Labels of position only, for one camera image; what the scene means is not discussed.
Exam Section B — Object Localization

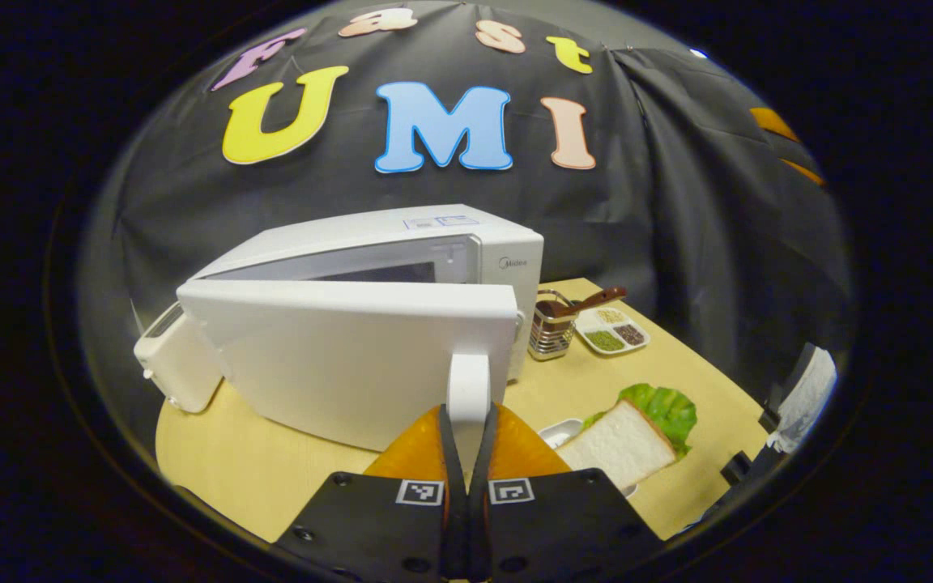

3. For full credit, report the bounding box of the white rectangular tray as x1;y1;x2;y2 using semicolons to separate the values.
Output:
537;418;639;498

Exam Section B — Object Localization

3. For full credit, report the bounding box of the brown wooden spoon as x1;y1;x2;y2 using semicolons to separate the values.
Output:
552;286;628;319

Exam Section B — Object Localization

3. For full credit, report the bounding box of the white microwave oven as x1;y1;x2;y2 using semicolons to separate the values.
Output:
177;204;545;480

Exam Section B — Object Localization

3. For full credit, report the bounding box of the black chair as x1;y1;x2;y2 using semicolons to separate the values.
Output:
719;344;816;519

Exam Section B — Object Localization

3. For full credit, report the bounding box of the bread and lettuce sandwich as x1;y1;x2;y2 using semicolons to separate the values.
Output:
556;383;698;492

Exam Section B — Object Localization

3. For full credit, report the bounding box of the white divided spice dish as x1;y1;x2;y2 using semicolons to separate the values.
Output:
573;306;652;357

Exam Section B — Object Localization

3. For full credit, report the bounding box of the white toaster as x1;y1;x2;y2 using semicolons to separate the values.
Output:
134;302;225;415

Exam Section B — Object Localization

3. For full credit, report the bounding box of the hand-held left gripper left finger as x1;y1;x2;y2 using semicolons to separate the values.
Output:
272;405;468;581

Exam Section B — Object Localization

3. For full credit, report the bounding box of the metal utensil holder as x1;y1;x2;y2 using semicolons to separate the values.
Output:
527;289;580;362

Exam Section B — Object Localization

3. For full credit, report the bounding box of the white cloth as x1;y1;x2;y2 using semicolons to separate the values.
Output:
768;347;838;454

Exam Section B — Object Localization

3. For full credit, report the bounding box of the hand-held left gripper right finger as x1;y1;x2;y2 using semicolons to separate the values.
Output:
467;402;667;581

